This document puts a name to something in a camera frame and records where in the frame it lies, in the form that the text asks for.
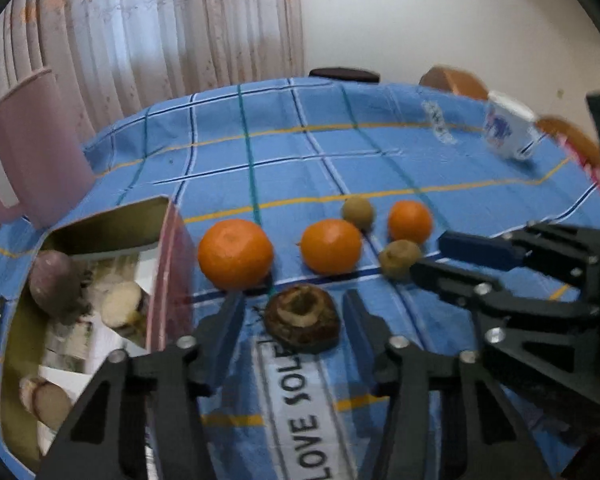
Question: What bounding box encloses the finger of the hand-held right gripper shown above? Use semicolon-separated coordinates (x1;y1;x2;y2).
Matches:
410;258;600;412
439;222;600;285

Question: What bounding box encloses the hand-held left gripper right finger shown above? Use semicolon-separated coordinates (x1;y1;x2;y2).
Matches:
342;289;552;480

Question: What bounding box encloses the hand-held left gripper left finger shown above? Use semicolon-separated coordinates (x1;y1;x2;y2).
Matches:
40;291;247;480

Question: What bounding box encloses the brown shiitake mushroom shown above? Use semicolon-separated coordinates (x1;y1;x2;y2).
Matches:
263;284;341;355

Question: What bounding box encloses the brownish green kiwi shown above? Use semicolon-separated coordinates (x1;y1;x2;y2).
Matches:
378;239;423;281
341;196;377;232

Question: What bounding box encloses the cardboard box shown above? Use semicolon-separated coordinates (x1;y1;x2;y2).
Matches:
0;196;197;476

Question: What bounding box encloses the red patterned cloth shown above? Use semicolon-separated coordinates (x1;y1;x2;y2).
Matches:
562;141;600;202

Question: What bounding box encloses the orange wooden chair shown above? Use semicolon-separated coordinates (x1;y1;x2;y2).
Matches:
419;65;490;101
536;116;600;170

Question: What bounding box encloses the large orange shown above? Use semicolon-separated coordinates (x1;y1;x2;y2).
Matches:
197;218;275;292

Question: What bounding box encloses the small orange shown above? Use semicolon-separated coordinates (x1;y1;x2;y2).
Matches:
387;200;434;245

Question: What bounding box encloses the medium orange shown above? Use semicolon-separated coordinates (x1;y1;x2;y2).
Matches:
300;218;363;275

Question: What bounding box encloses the white cup with blue print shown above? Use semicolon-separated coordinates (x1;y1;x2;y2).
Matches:
481;91;542;162

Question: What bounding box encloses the cut pale root piece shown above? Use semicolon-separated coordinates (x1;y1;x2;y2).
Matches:
100;281;147;330

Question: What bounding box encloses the blue plaid tablecloth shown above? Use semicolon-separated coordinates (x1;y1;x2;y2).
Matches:
0;76;600;480

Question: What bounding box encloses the purple round taro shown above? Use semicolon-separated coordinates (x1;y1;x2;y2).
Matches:
28;250;85;318

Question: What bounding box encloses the pale brown root vegetable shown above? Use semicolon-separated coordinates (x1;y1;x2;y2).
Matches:
19;376;74;433

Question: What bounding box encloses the dark chair back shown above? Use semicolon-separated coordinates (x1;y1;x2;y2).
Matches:
308;67;381;84

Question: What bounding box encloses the pink plastic mug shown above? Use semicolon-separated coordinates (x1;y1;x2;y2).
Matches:
0;67;97;230

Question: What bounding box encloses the floral sheer curtain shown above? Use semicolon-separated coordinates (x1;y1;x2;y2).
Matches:
0;0;306;147

